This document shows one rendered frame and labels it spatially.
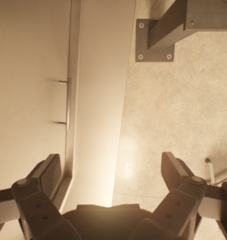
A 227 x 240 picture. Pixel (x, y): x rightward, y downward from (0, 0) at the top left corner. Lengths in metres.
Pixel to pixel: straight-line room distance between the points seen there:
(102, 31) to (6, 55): 0.39
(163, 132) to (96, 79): 1.05
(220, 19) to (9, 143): 0.55
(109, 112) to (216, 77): 1.17
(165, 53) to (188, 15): 0.93
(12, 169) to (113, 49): 0.46
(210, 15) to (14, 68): 0.48
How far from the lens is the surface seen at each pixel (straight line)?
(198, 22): 0.55
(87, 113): 0.63
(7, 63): 0.29
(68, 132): 0.63
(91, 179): 0.74
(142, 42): 1.43
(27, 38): 0.34
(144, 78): 1.42
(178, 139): 1.61
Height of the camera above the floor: 1.40
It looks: 75 degrees down
